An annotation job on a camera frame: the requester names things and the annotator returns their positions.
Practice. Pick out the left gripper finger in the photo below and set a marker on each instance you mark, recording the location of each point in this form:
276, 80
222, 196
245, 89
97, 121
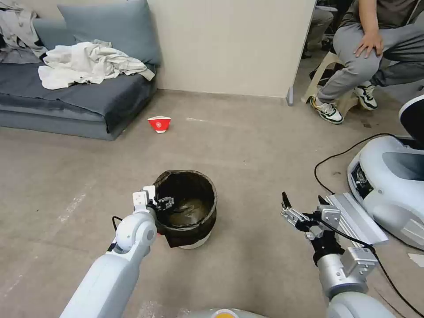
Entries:
166, 202

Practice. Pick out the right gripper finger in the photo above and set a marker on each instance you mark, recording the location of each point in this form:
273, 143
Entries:
322, 201
291, 212

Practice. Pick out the white trash can black bag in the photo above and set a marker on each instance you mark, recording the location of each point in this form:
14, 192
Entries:
190, 212

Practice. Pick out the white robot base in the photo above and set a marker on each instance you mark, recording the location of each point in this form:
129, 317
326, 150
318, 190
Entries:
391, 179

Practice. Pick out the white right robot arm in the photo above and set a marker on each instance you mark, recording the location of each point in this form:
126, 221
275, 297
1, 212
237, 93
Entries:
344, 281

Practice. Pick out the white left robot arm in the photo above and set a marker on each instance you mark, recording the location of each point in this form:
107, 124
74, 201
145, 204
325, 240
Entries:
109, 275

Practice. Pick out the red paper cup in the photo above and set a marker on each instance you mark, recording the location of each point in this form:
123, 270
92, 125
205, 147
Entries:
160, 125

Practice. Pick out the white paper scrap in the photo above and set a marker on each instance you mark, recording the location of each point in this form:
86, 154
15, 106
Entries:
416, 259

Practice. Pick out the beige plastic stool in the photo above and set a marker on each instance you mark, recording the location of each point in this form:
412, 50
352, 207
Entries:
347, 104

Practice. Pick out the grey partition foot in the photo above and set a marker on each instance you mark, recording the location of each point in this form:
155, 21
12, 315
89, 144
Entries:
291, 96

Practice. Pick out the grey blue sofa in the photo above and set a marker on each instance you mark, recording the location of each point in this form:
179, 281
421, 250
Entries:
66, 102

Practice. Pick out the person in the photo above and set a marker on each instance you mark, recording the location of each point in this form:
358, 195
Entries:
357, 63

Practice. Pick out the white crumpled cloth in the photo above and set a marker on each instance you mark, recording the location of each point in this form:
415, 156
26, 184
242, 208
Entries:
86, 64

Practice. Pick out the large grey blue cushion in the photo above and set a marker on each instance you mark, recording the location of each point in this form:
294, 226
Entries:
116, 29

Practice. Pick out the grey crumpled garment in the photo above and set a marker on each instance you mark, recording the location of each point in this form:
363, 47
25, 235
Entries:
16, 29

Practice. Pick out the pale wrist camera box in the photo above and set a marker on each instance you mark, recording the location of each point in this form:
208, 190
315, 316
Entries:
150, 191
328, 216

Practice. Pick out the silver aluminium rail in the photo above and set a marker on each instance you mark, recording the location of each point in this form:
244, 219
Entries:
357, 218

